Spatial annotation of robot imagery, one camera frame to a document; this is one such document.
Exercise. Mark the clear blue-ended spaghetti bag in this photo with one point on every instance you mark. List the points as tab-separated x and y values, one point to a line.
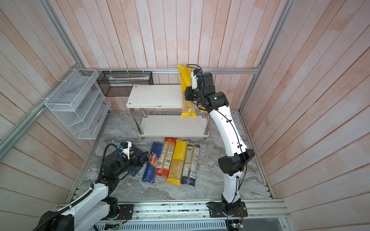
190	165

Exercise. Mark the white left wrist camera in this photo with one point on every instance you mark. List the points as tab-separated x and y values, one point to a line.
125	148

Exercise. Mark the blue Barilla rigatoni box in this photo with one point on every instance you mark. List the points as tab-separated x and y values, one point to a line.
122	165

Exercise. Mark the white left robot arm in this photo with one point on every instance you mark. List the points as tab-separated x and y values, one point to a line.
95	204

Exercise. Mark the blue Barilla spaghetti bag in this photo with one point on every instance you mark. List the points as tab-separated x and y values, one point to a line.
150	170

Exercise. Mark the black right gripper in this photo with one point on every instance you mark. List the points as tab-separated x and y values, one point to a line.
190	91

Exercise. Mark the white wire mesh organizer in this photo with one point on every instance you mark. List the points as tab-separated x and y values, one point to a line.
81	109

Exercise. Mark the white two-tier shelf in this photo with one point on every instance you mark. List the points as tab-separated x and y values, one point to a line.
157	109

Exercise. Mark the yellow pastatime spaghetti bag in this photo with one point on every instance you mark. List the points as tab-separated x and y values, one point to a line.
186	81
177	163
205	110

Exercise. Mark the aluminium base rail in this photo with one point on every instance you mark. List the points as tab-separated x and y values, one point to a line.
203	215

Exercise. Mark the red spaghetti bag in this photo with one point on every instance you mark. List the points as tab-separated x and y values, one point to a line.
165	159

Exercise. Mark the black mesh wall basket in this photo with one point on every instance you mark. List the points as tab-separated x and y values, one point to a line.
120	83

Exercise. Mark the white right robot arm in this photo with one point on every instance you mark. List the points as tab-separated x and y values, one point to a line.
238	155

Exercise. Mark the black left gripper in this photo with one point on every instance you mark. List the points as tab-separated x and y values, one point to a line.
140	162

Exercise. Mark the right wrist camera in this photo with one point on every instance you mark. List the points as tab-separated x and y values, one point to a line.
196	75

